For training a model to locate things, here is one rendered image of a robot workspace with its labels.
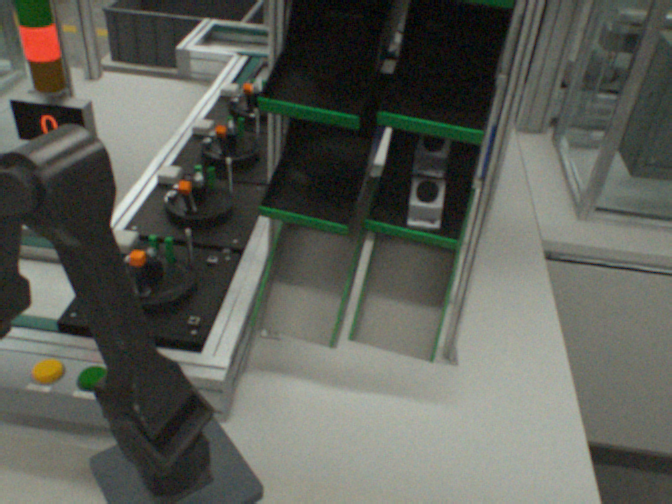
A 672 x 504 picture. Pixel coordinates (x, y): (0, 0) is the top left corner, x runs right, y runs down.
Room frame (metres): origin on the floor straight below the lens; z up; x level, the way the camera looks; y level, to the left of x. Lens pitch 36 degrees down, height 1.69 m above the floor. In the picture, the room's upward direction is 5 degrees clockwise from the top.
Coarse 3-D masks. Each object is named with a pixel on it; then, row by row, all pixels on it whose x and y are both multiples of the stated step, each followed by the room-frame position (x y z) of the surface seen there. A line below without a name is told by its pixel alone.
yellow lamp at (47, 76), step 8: (32, 64) 0.94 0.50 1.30; (40, 64) 0.94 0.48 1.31; (48, 64) 0.94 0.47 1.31; (56, 64) 0.95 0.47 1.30; (32, 72) 0.94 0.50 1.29; (40, 72) 0.94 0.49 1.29; (48, 72) 0.94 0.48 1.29; (56, 72) 0.95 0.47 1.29; (64, 72) 0.97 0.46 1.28; (32, 80) 0.95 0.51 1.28; (40, 80) 0.94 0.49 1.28; (48, 80) 0.94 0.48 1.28; (56, 80) 0.95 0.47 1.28; (64, 80) 0.97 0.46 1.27; (40, 88) 0.94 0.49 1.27; (48, 88) 0.94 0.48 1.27; (56, 88) 0.95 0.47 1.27; (64, 88) 0.96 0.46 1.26
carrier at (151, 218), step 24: (168, 168) 1.20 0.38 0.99; (168, 192) 1.08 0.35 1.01; (192, 192) 1.08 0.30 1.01; (216, 192) 1.12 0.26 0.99; (240, 192) 1.16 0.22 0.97; (264, 192) 1.16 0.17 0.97; (144, 216) 1.04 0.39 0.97; (168, 216) 1.04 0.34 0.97; (192, 216) 1.02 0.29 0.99; (216, 216) 1.03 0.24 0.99; (240, 216) 1.07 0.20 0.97; (144, 240) 0.97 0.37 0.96; (192, 240) 0.97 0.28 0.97; (216, 240) 0.98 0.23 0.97; (240, 240) 0.98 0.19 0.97
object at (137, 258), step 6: (132, 252) 0.78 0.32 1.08; (138, 252) 0.78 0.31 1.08; (144, 252) 0.79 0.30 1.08; (132, 258) 0.77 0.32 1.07; (138, 258) 0.77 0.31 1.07; (144, 258) 0.78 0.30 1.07; (132, 264) 0.77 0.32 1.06; (138, 264) 0.77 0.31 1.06; (138, 270) 0.77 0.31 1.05; (144, 270) 0.78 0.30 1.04; (138, 276) 0.77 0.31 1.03; (144, 276) 0.78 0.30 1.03; (138, 282) 0.77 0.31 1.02; (144, 282) 0.78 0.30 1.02; (138, 288) 0.77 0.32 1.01; (144, 288) 0.77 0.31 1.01
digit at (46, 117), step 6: (36, 108) 0.94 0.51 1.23; (42, 108) 0.94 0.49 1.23; (48, 108) 0.94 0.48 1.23; (36, 114) 0.94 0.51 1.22; (42, 114) 0.94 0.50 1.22; (48, 114) 0.94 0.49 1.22; (54, 114) 0.94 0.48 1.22; (60, 114) 0.94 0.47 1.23; (36, 120) 0.94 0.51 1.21; (42, 120) 0.94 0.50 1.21; (48, 120) 0.94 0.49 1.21; (54, 120) 0.94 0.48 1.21; (60, 120) 0.94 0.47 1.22; (36, 126) 0.94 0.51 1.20; (42, 126) 0.94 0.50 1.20; (48, 126) 0.94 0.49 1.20; (54, 126) 0.94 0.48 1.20; (42, 132) 0.94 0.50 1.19
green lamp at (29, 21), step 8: (16, 0) 0.94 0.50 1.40; (24, 0) 0.94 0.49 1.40; (32, 0) 0.94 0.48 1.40; (40, 0) 0.95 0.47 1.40; (48, 0) 0.96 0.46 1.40; (16, 8) 0.95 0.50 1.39; (24, 8) 0.94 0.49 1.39; (32, 8) 0.94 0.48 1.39; (40, 8) 0.95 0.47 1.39; (48, 8) 0.96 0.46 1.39; (24, 16) 0.94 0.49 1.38; (32, 16) 0.94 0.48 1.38; (40, 16) 0.95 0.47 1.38; (48, 16) 0.96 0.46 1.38; (24, 24) 0.94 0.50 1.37; (32, 24) 0.94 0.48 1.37; (40, 24) 0.94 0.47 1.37; (48, 24) 0.95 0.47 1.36
